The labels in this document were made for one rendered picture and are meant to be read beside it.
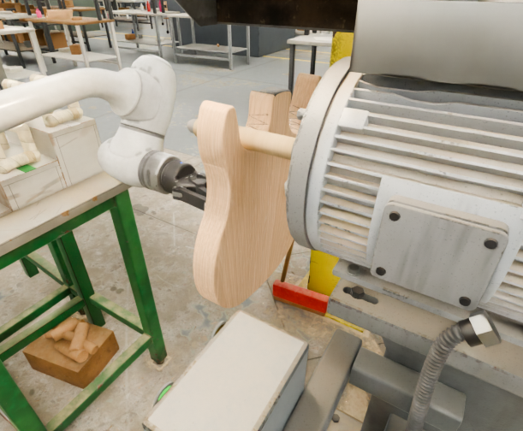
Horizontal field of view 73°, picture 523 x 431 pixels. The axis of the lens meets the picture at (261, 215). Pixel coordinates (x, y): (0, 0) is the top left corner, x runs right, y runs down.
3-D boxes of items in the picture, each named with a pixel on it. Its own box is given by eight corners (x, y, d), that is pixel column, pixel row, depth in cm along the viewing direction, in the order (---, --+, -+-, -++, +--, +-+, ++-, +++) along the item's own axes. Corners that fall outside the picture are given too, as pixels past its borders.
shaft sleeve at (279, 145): (290, 162, 50) (300, 160, 53) (294, 138, 49) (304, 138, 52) (192, 137, 58) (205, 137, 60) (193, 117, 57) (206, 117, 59)
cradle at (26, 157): (44, 159, 101) (41, 149, 100) (3, 174, 93) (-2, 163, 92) (38, 156, 103) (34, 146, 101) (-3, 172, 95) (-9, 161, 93)
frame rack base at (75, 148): (109, 168, 118) (96, 118, 108) (68, 188, 107) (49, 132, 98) (59, 151, 130) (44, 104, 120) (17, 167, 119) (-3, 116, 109)
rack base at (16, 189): (68, 187, 108) (59, 159, 102) (13, 212, 96) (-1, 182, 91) (19, 167, 119) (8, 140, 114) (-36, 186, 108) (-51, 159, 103)
